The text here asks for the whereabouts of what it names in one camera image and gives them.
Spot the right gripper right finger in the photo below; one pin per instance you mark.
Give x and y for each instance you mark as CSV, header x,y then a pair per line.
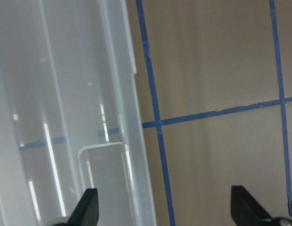
x,y
246,211

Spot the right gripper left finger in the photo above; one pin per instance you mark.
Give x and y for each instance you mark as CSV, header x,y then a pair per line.
x,y
86,213

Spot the clear plastic box lid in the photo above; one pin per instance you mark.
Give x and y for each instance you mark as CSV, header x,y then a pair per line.
x,y
69,117

